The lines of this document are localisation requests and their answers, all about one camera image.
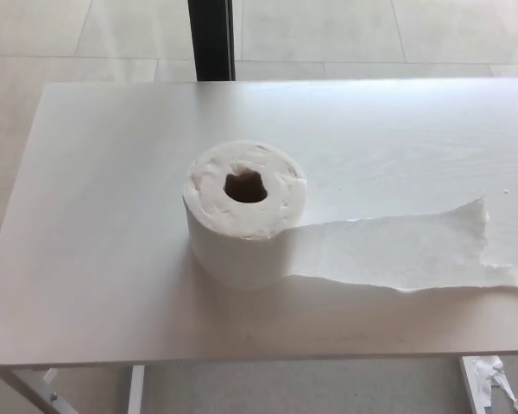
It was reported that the crumpled white paper scrap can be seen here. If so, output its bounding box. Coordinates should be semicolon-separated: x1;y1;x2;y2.
470;355;518;414

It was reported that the white toilet paper roll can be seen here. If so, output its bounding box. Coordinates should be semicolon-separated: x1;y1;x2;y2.
181;140;518;298

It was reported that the black vertical window post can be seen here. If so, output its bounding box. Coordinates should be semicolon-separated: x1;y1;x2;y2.
187;0;236;82

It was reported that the white upright table leg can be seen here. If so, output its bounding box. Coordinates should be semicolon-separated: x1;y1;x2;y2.
127;364;146;414
458;355;498;414

